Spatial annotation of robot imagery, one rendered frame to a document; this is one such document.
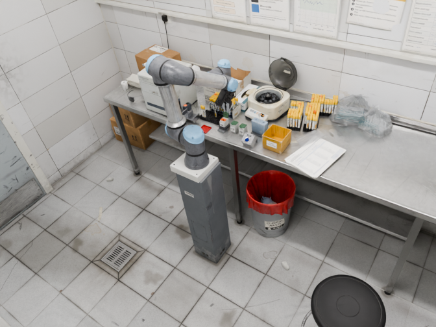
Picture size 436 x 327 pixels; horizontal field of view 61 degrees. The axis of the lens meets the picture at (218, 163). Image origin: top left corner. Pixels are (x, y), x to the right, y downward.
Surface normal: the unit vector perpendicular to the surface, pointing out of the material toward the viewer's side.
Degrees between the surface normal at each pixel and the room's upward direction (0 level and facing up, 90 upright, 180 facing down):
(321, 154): 0
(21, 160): 90
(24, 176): 90
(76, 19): 90
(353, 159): 0
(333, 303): 3
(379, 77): 90
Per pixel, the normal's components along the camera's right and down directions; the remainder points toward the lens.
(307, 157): -0.09, -0.72
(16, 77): 0.82, 0.33
